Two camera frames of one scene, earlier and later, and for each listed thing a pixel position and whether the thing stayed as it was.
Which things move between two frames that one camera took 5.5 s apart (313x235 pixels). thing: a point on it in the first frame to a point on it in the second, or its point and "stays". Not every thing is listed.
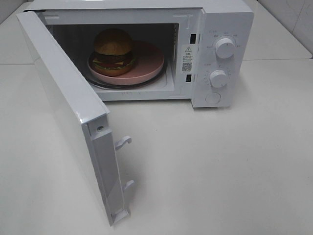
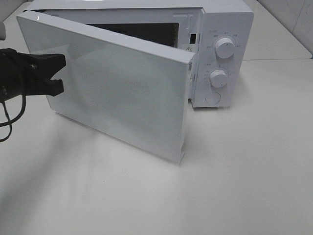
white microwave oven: (200, 51) stays
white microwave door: (81, 114) to (137, 92)
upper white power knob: (225, 48) stays
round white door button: (213, 98) stays
